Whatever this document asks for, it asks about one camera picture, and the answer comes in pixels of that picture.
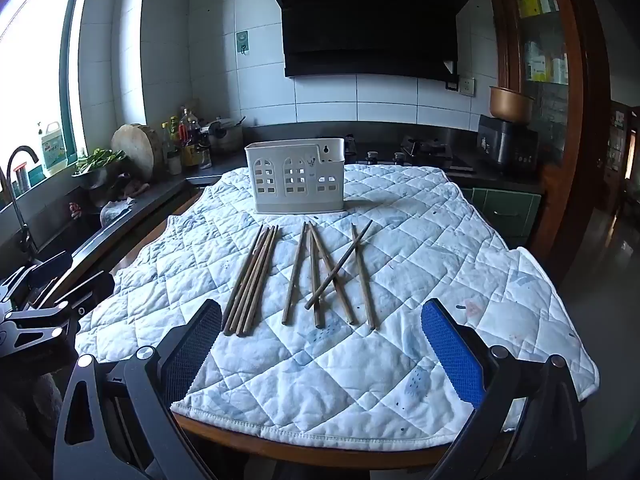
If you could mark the green leafy vegetables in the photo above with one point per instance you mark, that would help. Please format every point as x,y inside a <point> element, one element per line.
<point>100,157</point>

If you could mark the clear glass bottle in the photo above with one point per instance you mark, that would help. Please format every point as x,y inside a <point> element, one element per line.
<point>165,142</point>

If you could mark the metal bowl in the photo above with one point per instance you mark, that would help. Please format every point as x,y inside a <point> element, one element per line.
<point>92,178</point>

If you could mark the white lidded jar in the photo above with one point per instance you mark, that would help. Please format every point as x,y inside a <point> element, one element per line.
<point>174,164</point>

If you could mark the white quilted blanket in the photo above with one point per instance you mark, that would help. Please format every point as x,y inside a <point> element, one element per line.
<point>400,270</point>

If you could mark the white plastic utensil holder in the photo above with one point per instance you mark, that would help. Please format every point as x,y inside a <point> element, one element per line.
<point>300,152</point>

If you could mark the brown crumpled cloth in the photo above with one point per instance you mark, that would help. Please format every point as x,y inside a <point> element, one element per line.
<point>132,187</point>

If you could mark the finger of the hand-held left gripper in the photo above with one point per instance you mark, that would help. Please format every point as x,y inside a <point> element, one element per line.
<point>50,267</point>
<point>95,290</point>

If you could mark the white rag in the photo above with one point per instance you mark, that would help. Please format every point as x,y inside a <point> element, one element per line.
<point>115,210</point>

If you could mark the green wall hook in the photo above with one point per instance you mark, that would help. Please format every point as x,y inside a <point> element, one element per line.
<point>242,40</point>

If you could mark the white detergent jug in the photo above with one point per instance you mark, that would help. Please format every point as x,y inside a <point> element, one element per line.
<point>54,152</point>

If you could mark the steel sink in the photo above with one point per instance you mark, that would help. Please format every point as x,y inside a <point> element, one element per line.
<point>60,230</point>

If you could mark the steel pot with lid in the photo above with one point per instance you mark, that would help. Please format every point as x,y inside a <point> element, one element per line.
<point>225,140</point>

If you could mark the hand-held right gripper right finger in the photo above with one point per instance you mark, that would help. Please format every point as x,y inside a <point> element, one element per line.
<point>450,350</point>

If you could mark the wooden glass-door cabinet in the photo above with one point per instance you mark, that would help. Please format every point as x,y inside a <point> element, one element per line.
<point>575,110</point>

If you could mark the green base cabinet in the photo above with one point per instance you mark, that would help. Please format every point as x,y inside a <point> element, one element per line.
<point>505,210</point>

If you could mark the black rice cooker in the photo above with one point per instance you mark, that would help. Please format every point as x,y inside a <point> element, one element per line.
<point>505,145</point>

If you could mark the large oil bottle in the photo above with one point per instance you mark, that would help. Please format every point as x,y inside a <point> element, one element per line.
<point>190,152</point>

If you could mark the black range hood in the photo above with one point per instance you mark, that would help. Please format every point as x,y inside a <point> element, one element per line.
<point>375,10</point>

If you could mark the wooden chopstick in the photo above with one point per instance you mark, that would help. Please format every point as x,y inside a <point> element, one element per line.
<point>366,292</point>
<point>261,280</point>
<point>295,273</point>
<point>314,280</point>
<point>256,281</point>
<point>243,279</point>
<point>345,256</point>
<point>250,281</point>
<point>320,247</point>

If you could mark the black gas stove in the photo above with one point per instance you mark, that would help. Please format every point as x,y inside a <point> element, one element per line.
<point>425,152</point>

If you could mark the cardboard boxes behind glass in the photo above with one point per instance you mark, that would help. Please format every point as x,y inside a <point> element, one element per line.
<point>537,65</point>

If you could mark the green-capped yellow bottle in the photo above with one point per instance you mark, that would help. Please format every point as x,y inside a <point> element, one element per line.
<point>174,132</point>

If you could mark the round wooden cutting board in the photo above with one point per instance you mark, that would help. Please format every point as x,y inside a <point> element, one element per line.
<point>135,152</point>

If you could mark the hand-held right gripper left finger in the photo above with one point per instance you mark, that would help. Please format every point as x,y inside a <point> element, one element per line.
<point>197,345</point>

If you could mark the black wall switch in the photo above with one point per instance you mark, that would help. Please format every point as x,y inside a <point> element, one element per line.
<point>452,85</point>

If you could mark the white wall socket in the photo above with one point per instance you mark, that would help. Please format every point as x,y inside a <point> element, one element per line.
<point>467,86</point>

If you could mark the window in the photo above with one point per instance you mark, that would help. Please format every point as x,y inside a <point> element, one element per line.
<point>35,60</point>

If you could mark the black faucet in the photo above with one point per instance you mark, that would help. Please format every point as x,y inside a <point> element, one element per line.
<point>25,240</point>

